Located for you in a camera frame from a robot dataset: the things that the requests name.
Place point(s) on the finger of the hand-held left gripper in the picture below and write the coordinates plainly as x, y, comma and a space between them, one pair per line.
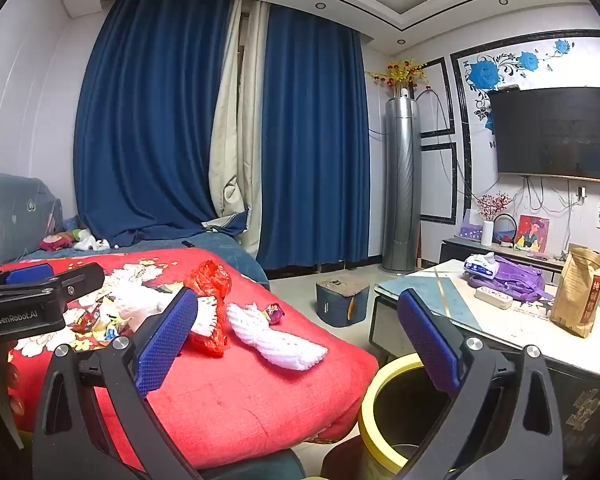
27, 275
77, 280

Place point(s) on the white plush toy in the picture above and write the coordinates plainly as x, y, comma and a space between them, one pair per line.
91, 243

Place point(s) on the white power strip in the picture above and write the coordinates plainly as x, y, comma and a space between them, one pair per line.
494, 297

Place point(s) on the yellow rimmed trash can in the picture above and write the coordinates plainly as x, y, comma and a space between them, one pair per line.
375, 435

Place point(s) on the white tissue pack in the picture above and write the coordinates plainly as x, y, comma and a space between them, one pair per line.
480, 266

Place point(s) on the wall socket plug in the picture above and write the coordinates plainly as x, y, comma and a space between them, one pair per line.
581, 192

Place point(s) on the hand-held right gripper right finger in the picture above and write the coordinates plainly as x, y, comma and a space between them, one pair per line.
427, 345

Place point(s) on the white foam fruit net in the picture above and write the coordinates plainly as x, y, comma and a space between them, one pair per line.
140, 302
275, 345

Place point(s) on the pile of candy wrappers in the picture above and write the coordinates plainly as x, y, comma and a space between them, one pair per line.
100, 327

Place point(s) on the black television stand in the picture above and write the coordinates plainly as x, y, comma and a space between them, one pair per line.
452, 250

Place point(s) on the red plush toy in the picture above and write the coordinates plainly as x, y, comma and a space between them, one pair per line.
55, 241

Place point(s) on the colourful painting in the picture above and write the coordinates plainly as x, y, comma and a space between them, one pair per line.
532, 234

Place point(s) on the white and blue coffee table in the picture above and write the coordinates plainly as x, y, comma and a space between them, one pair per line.
520, 325

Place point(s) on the blue curtain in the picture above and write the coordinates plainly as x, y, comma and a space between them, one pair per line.
150, 110
310, 135

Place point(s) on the white vase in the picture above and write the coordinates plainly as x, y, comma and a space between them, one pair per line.
487, 234

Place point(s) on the purple backpack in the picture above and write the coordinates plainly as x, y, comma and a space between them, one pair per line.
517, 275

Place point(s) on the silver tower air conditioner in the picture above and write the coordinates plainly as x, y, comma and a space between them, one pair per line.
402, 185

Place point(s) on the yellow artificial flowers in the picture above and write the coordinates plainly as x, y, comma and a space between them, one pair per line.
397, 72

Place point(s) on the grey patterned sofa cushion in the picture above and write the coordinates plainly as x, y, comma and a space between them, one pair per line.
15, 215

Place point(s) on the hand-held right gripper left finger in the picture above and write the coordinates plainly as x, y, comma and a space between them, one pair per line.
167, 340

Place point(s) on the beige curtain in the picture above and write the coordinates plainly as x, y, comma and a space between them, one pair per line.
235, 150

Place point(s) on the blue sofa cover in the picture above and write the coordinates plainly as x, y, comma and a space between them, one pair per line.
230, 255

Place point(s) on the black wall television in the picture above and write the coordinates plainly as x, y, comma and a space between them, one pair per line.
555, 130

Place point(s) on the purple candy wrapper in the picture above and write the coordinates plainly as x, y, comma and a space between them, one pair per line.
273, 314

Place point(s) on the round sand art ornament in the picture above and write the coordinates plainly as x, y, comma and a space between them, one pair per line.
505, 232

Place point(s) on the red floral blanket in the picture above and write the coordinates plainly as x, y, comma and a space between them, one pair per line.
240, 400

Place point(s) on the blue flower wall decal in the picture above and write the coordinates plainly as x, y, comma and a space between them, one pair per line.
482, 74

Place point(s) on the purple box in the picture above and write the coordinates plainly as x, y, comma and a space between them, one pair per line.
470, 230

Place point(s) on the blue storage box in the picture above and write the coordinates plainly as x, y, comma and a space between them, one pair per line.
337, 305

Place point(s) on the red plastic bag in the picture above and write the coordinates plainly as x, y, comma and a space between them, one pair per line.
212, 280

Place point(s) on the brown paper bag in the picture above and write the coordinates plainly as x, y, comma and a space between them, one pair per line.
577, 295

